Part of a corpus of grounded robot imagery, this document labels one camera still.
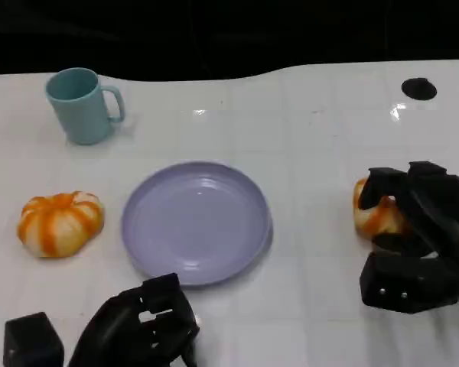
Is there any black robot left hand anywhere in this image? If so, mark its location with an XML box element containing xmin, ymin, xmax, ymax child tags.
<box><xmin>67</xmin><ymin>272</ymin><xmax>200</xmax><ymax>367</ymax></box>

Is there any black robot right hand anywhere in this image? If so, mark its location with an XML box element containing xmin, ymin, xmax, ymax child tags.
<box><xmin>357</xmin><ymin>161</ymin><xmax>459</xmax><ymax>315</ymax></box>

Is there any orange and white bread roll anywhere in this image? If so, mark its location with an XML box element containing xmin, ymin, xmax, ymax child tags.
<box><xmin>353</xmin><ymin>177</ymin><xmax>414</xmax><ymax>242</ymax></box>
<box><xmin>16</xmin><ymin>190</ymin><xmax>106</xmax><ymax>258</ymax></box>

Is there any lilac plate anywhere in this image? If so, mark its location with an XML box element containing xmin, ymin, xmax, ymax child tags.
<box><xmin>122</xmin><ymin>161</ymin><xmax>273</xmax><ymax>287</ymax></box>

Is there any pale green mug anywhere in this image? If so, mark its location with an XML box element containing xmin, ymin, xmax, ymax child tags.
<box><xmin>44</xmin><ymin>67</ymin><xmax>125</xmax><ymax>146</ymax></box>

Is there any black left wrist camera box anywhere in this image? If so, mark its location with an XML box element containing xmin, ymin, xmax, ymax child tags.
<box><xmin>2</xmin><ymin>312</ymin><xmax>65</xmax><ymax>367</ymax></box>

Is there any black table cable grommet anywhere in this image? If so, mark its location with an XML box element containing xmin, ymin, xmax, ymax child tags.
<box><xmin>401</xmin><ymin>77</ymin><xmax>438</xmax><ymax>100</ymax></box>

